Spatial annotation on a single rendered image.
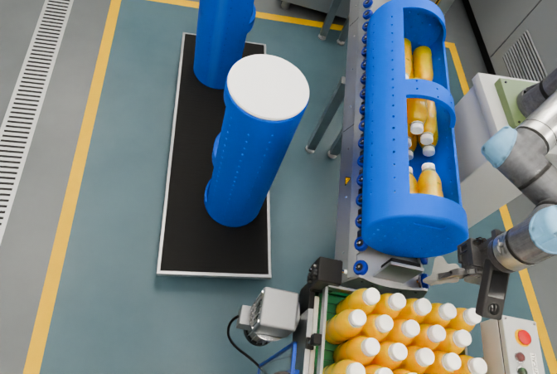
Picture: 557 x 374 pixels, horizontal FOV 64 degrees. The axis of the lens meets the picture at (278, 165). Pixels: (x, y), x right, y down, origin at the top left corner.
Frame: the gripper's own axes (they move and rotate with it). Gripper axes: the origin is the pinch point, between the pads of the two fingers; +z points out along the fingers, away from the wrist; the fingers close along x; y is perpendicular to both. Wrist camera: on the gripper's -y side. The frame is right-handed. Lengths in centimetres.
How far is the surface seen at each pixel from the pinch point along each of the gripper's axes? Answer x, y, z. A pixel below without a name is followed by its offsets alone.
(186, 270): 63, 26, 107
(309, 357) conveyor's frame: 23.9, -14.0, 32.6
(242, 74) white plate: 58, 66, 19
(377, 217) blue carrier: 15.4, 18.6, 7.6
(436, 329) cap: -2.8, -5.9, 13.1
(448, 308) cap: -6.8, 0.2, 13.2
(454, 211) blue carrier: -2.3, 20.9, -0.2
